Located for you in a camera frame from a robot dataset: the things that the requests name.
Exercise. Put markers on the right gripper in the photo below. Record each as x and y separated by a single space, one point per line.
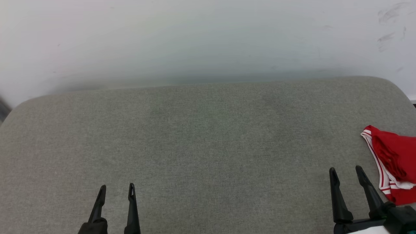
399 219

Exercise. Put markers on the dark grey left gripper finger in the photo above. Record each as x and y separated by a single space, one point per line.
97 217
132 217

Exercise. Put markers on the red garment with white trim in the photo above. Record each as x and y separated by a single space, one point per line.
399 152

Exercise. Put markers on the grey fabric sofa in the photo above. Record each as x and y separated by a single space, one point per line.
208 146

